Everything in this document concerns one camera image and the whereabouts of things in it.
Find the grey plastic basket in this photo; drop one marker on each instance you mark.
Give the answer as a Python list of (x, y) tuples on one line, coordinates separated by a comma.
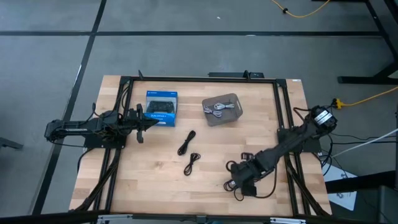
[(227, 119)]

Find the white paper sheet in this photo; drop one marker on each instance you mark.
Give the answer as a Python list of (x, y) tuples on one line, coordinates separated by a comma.
[(342, 189)]

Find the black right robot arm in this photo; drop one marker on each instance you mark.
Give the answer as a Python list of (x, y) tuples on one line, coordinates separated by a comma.
[(295, 140)]

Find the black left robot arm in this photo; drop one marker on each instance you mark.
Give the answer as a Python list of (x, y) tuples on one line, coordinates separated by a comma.
[(77, 126)]

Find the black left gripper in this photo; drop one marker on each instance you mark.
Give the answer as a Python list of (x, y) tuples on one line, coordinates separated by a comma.
[(135, 119)]

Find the black desk leg frame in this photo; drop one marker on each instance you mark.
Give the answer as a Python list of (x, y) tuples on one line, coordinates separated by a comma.
[(382, 46)]

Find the black aluminium table frame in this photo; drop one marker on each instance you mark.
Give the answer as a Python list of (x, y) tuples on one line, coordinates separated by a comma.
[(202, 79)]

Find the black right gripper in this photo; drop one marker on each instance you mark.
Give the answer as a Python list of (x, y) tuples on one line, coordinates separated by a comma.
[(250, 174)]

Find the black rig crossbar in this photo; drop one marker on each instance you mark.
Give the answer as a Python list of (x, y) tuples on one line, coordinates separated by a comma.
[(186, 218)]

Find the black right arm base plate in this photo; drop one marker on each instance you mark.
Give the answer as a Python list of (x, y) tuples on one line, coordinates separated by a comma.
[(306, 144)]

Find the dark grey cabinet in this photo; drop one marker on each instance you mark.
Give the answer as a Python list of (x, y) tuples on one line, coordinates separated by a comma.
[(373, 196)]

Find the blue game controller box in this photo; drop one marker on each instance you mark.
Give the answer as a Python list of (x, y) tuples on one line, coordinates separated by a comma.
[(161, 107)]

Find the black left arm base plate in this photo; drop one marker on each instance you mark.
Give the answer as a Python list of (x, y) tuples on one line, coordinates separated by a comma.
[(104, 142)]

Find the black furniture foot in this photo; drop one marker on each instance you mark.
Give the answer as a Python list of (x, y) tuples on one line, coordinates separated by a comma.
[(9, 143)]

